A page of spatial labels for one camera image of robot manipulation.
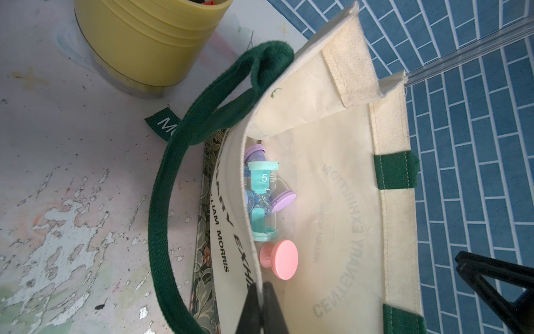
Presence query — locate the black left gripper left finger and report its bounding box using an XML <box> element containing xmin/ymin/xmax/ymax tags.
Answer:
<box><xmin>236</xmin><ymin>283</ymin><xmax>261</xmax><ymax>334</ymax></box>

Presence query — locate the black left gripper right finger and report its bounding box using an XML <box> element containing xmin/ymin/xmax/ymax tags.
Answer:
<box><xmin>261</xmin><ymin>282</ymin><xmax>289</xmax><ymax>334</ymax></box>

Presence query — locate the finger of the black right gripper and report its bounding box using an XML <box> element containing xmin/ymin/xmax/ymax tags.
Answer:
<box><xmin>453</xmin><ymin>250</ymin><xmax>534</xmax><ymax>334</ymax></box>

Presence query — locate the large pink hourglass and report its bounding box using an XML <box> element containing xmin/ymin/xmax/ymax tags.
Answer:
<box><xmin>259</xmin><ymin>240</ymin><xmax>299</xmax><ymax>281</ymax></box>

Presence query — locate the green hourglass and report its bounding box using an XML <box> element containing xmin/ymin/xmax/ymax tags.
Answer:
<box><xmin>247</xmin><ymin>161</ymin><xmax>280</xmax><ymax>243</ymax></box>

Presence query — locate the cream canvas tote bag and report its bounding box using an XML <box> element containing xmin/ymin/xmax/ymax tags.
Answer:
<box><xmin>148</xmin><ymin>4</ymin><xmax>426</xmax><ymax>333</ymax></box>

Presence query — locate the purple hourglass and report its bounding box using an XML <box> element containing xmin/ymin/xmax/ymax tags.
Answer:
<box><xmin>244</xmin><ymin>143</ymin><xmax>297</xmax><ymax>212</ymax></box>

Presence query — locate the blue hourglass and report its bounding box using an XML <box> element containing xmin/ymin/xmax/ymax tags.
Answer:
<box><xmin>246</xmin><ymin>189</ymin><xmax>257</xmax><ymax>212</ymax></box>

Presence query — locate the yellow cup with markers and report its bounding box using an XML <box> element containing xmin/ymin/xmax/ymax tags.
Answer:
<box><xmin>74</xmin><ymin>1</ymin><xmax>232</xmax><ymax>89</ymax></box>

